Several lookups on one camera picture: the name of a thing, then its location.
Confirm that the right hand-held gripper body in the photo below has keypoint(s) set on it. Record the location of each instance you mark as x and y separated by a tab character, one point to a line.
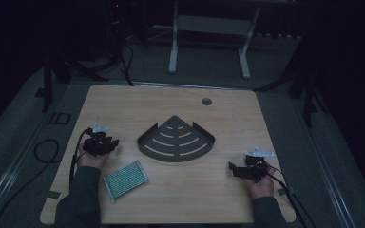
256	165

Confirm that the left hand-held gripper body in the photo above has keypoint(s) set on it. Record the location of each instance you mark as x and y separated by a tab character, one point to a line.
97	142

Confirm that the green scouring sponge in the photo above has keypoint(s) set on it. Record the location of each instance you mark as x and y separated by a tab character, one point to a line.
125	180

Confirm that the dark grey corner shelf tray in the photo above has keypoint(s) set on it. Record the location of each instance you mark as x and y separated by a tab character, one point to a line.
176	142

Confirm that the person's left hand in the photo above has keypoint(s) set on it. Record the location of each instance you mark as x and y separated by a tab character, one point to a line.
90	161

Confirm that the person's right hand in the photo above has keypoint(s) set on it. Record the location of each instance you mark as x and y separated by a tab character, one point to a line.
261	188

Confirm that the round table grommet hole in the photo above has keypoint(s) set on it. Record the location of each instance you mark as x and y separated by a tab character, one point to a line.
206	101

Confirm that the black tripod stand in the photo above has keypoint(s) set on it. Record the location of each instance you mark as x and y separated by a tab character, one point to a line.
47	85
309	95

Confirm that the white metal desk frame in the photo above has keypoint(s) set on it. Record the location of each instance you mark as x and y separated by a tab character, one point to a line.
212	24

